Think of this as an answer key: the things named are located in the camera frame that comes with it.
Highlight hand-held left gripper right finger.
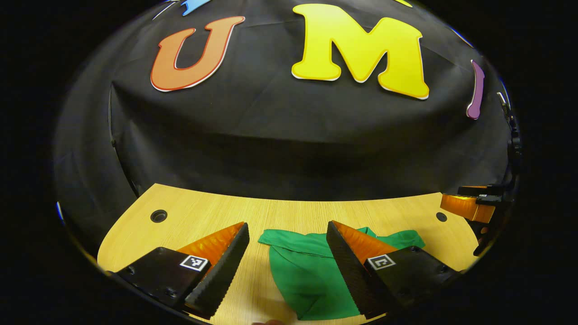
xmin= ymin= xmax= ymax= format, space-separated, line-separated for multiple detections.
xmin=326 ymin=220 xmax=464 ymax=320

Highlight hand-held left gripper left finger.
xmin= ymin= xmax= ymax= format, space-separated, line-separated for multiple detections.
xmin=108 ymin=221 xmax=251 ymax=320

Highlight green T-shirt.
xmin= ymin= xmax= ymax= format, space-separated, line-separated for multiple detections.
xmin=258 ymin=227 xmax=426 ymax=321

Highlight black backdrop cloth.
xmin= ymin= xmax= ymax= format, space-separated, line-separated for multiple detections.
xmin=53 ymin=0 xmax=521 ymax=255

